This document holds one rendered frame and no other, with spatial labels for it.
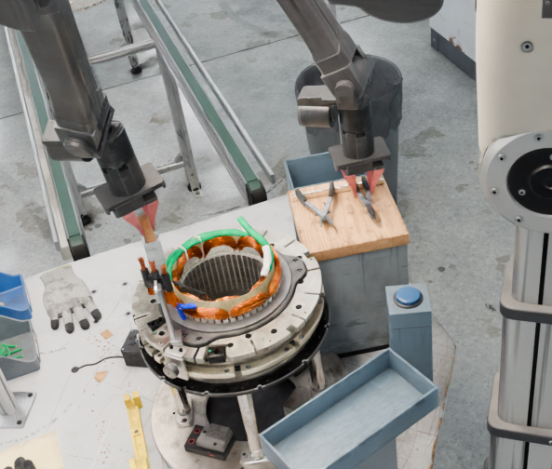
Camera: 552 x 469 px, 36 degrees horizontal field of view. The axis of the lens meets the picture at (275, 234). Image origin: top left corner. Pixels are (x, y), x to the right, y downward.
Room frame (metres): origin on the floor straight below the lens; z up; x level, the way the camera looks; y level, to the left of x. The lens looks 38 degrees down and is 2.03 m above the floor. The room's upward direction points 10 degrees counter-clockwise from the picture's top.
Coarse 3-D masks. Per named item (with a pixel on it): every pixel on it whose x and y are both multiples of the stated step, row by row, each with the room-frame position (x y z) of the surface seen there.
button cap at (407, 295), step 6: (402, 288) 1.04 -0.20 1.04; (408, 288) 1.03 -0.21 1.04; (414, 288) 1.03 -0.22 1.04; (396, 294) 1.03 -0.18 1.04; (402, 294) 1.02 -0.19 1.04; (408, 294) 1.02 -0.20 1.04; (414, 294) 1.02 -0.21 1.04; (402, 300) 1.01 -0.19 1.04; (408, 300) 1.01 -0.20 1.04; (414, 300) 1.01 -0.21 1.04
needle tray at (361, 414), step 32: (384, 352) 0.88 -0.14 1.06; (352, 384) 0.85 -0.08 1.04; (384, 384) 0.85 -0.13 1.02; (416, 384) 0.84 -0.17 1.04; (288, 416) 0.79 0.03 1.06; (320, 416) 0.81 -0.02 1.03; (352, 416) 0.81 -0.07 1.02; (384, 416) 0.80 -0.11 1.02; (416, 416) 0.78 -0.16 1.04; (288, 448) 0.77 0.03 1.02; (320, 448) 0.76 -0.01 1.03; (352, 448) 0.72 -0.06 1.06; (384, 448) 0.76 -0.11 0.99
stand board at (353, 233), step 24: (288, 192) 1.34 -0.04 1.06; (360, 192) 1.30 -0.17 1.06; (384, 192) 1.29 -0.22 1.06; (312, 216) 1.25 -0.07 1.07; (336, 216) 1.24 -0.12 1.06; (360, 216) 1.23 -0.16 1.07; (384, 216) 1.21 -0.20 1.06; (312, 240) 1.18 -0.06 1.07; (336, 240) 1.17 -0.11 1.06; (360, 240) 1.16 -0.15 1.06; (384, 240) 1.15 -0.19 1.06; (408, 240) 1.15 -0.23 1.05
